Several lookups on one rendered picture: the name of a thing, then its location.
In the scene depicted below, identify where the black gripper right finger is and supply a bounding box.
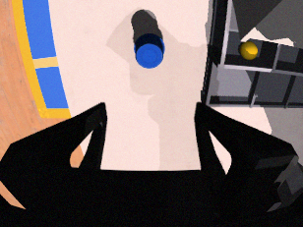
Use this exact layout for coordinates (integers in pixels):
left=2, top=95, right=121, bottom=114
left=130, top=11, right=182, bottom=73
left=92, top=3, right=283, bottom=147
left=194, top=102, right=299, bottom=221

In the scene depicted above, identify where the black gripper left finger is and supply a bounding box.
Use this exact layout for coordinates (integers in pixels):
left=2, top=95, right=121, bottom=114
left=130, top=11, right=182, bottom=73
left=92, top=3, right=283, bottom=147
left=3, top=102, right=108, bottom=169

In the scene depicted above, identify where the yellow ball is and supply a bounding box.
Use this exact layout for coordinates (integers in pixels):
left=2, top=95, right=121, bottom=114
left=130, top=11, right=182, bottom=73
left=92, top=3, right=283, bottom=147
left=240, top=41, right=258, bottom=60

